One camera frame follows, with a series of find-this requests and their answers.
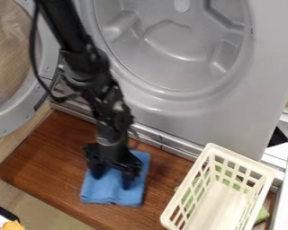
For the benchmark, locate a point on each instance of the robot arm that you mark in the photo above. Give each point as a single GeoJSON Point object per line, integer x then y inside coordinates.
{"type": "Point", "coordinates": [83, 60]}

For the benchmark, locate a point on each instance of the washing machine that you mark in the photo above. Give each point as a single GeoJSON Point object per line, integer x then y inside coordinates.
{"type": "Point", "coordinates": [182, 66]}

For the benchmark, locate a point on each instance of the white basket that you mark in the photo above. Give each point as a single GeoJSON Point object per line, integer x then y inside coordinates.
{"type": "Point", "coordinates": [218, 191]}

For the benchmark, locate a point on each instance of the blue cloth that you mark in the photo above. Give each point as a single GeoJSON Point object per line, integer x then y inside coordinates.
{"type": "Point", "coordinates": [114, 185]}

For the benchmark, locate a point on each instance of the green cloth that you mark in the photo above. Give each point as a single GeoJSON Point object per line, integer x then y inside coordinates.
{"type": "Point", "coordinates": [261, 214]}

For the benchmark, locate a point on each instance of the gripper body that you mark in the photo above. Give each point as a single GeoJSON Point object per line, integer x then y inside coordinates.
{"type": "Point", "coordinates": [111, 149]}

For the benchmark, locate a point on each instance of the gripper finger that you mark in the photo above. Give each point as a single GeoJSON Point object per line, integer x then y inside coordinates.
{"type": "Point", "coordinates": [96, 169]}
{"type": "Point", "coordinates": [128, 180]}

